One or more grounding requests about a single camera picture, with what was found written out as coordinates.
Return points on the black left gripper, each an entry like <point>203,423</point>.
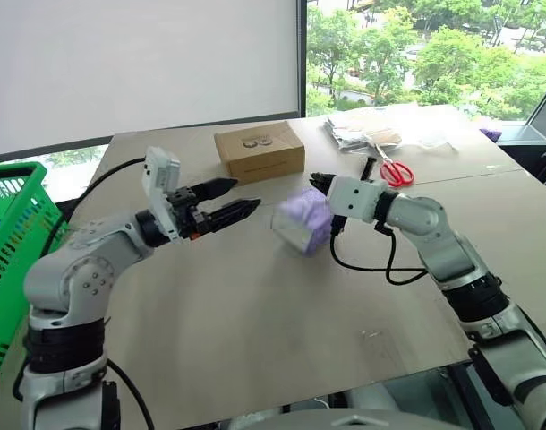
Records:
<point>190,215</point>

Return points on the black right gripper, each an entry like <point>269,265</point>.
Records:
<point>329,184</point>

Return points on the purple items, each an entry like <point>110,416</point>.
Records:
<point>311,215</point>

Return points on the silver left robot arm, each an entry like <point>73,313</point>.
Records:
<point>82,277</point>

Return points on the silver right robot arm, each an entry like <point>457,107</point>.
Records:
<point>461,264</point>

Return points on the green plastic basket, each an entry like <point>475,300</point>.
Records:
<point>13,237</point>

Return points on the black stick tool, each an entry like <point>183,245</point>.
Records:
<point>367,169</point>

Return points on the brown cardboard box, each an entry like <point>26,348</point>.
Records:
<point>259,150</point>

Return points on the clear plastic bags pile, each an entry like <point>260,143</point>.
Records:
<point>364,130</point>

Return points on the clear plastic bag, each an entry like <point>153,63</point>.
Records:
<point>429,141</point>

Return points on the white roller blind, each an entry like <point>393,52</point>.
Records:
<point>139,67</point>

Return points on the small purple object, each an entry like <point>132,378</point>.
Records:
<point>491,134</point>

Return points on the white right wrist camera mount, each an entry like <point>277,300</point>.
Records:
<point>355,197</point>

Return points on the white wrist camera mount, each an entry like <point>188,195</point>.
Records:
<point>162,179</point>
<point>355,197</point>

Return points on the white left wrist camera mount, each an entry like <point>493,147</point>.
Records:
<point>162,179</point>

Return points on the black window frame post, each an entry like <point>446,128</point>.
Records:
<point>302,58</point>

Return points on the dark slanted window frame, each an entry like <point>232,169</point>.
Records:
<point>539,134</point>

